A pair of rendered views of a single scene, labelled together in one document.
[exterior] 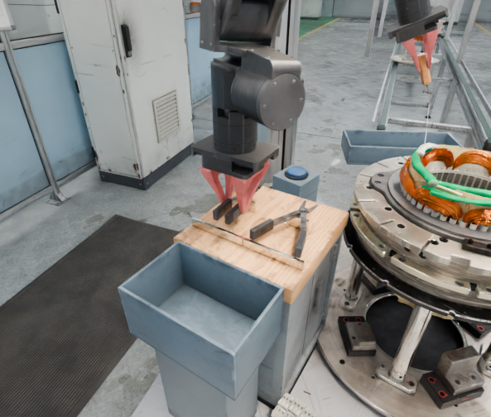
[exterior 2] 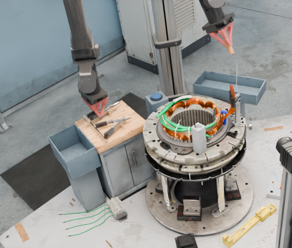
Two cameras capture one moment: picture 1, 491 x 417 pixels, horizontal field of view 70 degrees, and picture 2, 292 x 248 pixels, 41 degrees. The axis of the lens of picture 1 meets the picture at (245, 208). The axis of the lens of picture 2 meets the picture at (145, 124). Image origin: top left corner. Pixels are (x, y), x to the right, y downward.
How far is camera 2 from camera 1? 0.96 m
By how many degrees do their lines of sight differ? 26
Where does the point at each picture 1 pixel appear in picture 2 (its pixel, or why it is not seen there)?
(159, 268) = (65, 133)
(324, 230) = (130, 129)
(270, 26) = (92, 55)
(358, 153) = (198, 88)
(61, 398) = not seen: hidden behind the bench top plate
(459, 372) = (191, 207)
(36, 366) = (59, 183)
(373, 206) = (149, 122)
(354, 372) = (153, 198)
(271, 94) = (81, 83)
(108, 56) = not seen: outside the picture
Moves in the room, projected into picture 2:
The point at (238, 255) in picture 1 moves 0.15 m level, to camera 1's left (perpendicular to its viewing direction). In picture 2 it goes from (90, 133) to (55, 126)
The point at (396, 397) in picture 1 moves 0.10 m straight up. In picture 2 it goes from (162, 211) to (159, 192)
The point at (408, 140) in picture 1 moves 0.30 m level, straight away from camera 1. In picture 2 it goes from (242, 81) to (290, 50)
